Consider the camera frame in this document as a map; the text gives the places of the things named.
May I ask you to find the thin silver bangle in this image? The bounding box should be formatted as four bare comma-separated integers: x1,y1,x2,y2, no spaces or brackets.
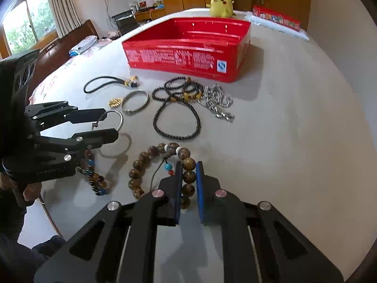
91,109,125,133

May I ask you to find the dark silver bangle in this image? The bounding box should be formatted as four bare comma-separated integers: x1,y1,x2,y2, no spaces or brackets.
121,90,150,116

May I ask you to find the black braided cord necklace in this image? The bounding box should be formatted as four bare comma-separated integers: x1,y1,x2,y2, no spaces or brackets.
83,75,140,95

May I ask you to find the large brown bead bracelet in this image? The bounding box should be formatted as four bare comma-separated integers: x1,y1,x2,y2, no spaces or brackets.
128,142,197,210

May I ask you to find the black bead necklace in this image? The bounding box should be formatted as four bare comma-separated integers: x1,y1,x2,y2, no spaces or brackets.
151,76,205,141

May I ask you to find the silver chain necklace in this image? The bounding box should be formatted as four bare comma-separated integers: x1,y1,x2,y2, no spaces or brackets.
197,84,236,123

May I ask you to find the person's left hand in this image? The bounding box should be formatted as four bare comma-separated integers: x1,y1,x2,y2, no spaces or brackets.
1,172,41,208

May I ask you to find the dark wooden headboard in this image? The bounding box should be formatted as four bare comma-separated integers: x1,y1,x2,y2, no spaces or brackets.
28,19,98,97

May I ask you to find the gold pendant charm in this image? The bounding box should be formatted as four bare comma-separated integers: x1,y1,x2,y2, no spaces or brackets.
108,98,123,108

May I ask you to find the folded patterned cloth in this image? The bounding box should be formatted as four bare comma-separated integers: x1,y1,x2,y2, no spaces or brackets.
68,35,98,57

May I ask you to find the floral bedsheet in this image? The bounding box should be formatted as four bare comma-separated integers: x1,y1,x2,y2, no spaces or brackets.
28,38,113,105

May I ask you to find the window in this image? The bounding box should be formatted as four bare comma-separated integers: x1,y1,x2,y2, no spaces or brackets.
3,0,57,54

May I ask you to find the beige curtain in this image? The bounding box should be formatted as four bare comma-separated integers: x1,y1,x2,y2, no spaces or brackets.
48,0,82,38

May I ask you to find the black office chair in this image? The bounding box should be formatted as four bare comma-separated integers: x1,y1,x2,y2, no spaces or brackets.
112,10,139,36

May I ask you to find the wooden desk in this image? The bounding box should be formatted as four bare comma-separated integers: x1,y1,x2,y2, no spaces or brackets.
135,8,165,23

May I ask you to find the red tin box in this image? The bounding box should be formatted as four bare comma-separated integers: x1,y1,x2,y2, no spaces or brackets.
122,17,252,83

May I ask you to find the yellow Pikachu plush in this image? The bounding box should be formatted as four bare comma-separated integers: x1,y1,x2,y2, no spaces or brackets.
206,0,235,18

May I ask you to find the white folded towel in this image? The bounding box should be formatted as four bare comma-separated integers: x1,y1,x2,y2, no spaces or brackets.
245,12,310,41

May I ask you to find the red tin lid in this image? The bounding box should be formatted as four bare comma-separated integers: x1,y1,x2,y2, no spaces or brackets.
252,5,301,31

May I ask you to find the multicolour bead bracelet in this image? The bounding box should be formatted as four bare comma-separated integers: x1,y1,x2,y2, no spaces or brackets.
75,149,108,196

